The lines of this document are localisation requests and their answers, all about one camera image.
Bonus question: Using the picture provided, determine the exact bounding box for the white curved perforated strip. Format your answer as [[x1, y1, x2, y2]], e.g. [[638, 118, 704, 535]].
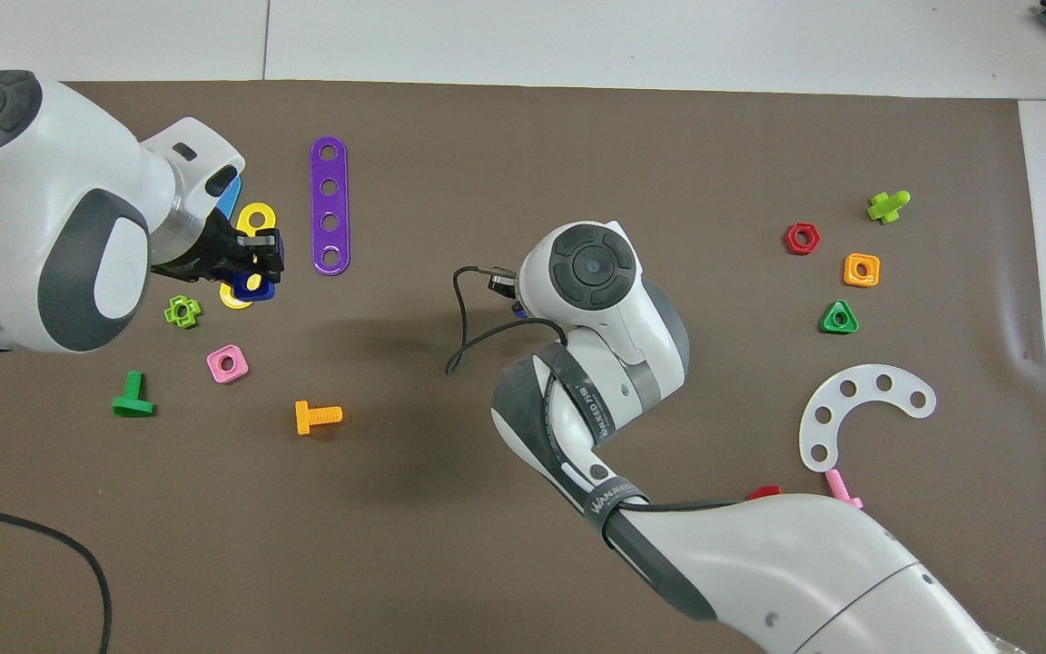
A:
[[799, 364, 937, 473]]

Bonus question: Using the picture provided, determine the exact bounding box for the pink plastic screw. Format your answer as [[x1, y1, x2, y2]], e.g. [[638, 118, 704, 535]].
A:
[[824, 468, 864, 510]]

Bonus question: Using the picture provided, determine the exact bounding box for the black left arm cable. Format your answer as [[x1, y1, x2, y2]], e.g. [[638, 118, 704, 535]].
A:
[[0, 501, 113, 654]]

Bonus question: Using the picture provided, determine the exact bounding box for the orange plastic screw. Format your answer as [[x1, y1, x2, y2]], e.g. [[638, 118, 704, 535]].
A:
[[295, 401, 343, 436]]

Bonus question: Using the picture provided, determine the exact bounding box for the green plastic screw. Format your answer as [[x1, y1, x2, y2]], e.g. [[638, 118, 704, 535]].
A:
[[112, 371, 156, 418]]

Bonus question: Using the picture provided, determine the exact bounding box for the purple four-hole strip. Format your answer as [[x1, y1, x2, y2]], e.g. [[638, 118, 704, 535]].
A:
[[310, 136, 350, 276]]

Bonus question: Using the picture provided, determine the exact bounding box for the yellow three-hole strip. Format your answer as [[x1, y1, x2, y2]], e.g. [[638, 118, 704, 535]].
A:
[[219, 203, 277, 311]]

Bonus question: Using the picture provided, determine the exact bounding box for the pink square nut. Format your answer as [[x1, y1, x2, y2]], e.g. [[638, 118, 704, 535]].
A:
[[207, 344, 250, 384]]

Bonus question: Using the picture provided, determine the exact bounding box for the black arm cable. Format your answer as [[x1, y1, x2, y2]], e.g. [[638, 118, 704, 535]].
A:
[[0, 501, 113, 654], [445, 264, 760, 548]]

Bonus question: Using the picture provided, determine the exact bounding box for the green triangle nut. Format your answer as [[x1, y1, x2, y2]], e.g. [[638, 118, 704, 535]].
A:
[[819, 300, 860, 335]]

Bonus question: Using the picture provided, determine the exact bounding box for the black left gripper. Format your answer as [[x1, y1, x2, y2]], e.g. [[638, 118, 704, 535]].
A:
[[152, 206, 286, 283]]

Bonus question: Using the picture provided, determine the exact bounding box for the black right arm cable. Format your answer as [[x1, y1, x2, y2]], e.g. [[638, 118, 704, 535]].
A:
[[445, 264, 760, 548]]

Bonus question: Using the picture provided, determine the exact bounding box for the blue square nut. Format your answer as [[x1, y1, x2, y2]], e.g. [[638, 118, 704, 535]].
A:
[[232, 271, 277, 302]]

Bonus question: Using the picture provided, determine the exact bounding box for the brown table mat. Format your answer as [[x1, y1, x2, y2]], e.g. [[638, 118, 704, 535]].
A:
[[0, 80, 1046, 654]]

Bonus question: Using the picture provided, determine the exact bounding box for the lime green cross screw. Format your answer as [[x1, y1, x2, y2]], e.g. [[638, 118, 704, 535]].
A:
[[866, 190, 912, 224]]

